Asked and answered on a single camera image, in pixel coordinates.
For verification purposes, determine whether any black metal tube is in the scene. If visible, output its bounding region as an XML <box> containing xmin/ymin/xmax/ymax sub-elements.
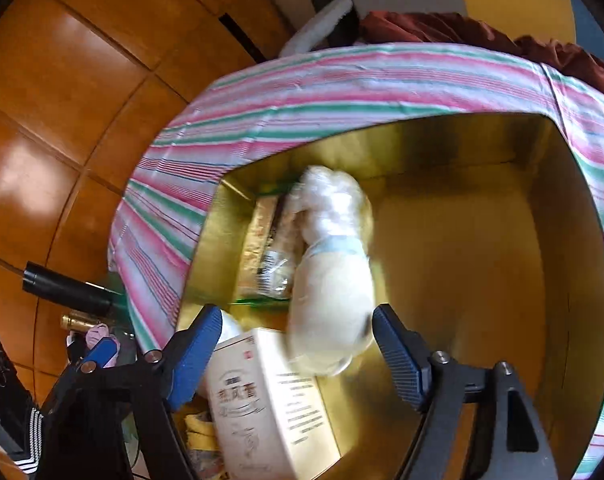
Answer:
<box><xmin>22</xmin><ymin>260</ymin><xmax>115</xmax><ymax>318</ymax></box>

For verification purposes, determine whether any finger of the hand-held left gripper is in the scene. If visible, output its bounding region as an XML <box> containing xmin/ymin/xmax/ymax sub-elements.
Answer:
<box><xmin>79</xmin><ymin>337</ymin><xmax>121</xmax><ymax>372</ymax></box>

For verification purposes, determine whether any gold tin box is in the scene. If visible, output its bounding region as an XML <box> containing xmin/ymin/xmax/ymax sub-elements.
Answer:
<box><xmin>174</xmin><ymin>112</ymin><xmax>604</xmax><ymax>480</ymax></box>

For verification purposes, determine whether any striped pink green bedsheet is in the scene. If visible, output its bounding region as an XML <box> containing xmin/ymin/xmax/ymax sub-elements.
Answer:
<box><xmin>106</xmin><ymin>42</ymin><xmax>604</xmax><ymax>480</ymax></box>

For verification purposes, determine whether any white plastic item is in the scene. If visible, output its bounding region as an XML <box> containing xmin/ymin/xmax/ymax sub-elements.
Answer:
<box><xmin>217</xmin><ymin>310</ymin><xmax>243</xmax><ymax>348</ymax></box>

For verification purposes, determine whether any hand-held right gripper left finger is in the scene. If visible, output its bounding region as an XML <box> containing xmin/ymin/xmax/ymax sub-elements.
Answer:
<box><xmin>34</xmin><ymin>304</ymin><xmax>223</xmax><ymax>480</ymax></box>

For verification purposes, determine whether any clear brown cracker packet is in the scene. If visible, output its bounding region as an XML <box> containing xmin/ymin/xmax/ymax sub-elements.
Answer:
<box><xmin>234</xmin><ymin>192</ymin><xmax>307</xmax><ymax>306</ymax></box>

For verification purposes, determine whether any white knit glove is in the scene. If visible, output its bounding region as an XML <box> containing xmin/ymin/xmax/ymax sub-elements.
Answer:
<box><xmin>284</xmin><ymin>237</ymin><xmax>377</xmax><ymax>378</ymax></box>

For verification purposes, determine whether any cream printed box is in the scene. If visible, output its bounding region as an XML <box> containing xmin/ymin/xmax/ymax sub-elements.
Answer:
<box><xmin>204</xmin><ymin>327</ymin><xmax>343</xmax><ymax>480</ymax></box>

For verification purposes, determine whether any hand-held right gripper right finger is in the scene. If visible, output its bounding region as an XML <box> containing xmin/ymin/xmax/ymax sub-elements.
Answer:
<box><xmin>372</xmin><ymin>304</ymin><xmax>560</xmax><ymax>480</ymax></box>

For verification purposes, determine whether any clear plastic bag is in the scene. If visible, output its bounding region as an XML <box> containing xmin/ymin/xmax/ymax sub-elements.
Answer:
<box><xmin>287</xmin><ymin>165</ymin><xmax>373</xmax><ymax>251</ymax></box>

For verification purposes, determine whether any pink hair roller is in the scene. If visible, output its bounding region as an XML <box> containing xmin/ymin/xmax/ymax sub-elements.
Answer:
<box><xmin>84</xmin><ymin>324</ymin><xmax>110</xmax><ymax>348</ymax></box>

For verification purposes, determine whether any maroon cloth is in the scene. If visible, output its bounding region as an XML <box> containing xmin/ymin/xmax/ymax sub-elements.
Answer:
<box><xmin>357</xmin><ymin>10</ymin><xmax>604</xmax><ymax>93</ymax></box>

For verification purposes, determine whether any gold shiny bottle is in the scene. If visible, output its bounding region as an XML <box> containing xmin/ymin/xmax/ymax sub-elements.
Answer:
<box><xmin>60</xmin><ymin>311</ymin><xmax>102</xmax><ymax>333</ymax></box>

